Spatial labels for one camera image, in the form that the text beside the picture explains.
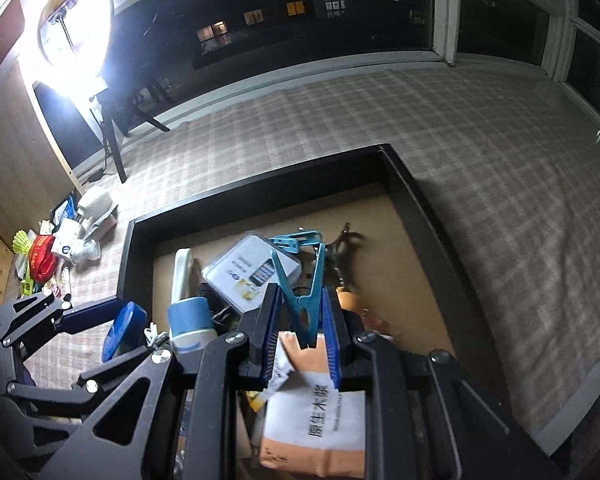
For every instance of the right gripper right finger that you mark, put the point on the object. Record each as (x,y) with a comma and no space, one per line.
(345,365)

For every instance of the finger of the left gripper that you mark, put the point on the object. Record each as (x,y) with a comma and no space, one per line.
(76,320)

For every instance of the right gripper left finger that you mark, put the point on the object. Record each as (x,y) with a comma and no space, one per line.
(262,327)

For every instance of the orange head toy figure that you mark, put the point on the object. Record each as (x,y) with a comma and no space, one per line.
(351,302)

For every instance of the grey clear card box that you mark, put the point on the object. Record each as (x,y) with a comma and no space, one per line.
(240,275)

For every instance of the blue round lid container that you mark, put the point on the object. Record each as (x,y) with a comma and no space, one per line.
(126,333)

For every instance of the light blue clothespin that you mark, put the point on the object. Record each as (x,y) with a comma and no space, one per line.
(304,311)

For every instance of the white bottle blue cap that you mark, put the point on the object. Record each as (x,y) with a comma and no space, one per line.
(191,326)

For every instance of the orange white tissue pack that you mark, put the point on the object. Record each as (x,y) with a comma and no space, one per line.
(310,427)

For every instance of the metal keyring clips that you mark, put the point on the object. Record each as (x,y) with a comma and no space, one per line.
(340,254)

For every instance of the white shoehorn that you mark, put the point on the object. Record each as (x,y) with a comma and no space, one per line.
(182,270)

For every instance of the red fabric bag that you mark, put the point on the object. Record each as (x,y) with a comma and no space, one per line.
(43,262)

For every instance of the white crumpled plastic bag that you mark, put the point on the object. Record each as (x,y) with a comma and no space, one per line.
(83,251)

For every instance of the white tissue packet blue logo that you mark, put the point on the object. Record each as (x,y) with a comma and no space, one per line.
(68,239)

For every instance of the yellow green shuttlecock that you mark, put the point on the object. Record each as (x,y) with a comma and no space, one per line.
(22,242)

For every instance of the white power adapter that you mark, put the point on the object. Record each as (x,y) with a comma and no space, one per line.
(95,203)

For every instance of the wooden cabinet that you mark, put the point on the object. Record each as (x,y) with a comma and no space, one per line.
(34,174)

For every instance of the ring light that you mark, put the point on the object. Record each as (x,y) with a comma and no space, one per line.
(65,44)

